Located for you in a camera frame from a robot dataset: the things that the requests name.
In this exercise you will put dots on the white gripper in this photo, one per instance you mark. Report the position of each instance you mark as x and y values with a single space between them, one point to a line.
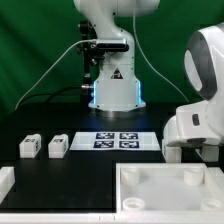
189 127

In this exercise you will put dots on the white square tabletop part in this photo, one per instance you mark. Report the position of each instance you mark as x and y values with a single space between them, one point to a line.
168 187

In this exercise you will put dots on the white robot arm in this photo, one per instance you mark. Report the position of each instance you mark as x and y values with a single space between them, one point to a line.
118 90

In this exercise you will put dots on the white marker sheet with tags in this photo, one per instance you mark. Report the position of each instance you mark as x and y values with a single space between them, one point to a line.
140 141

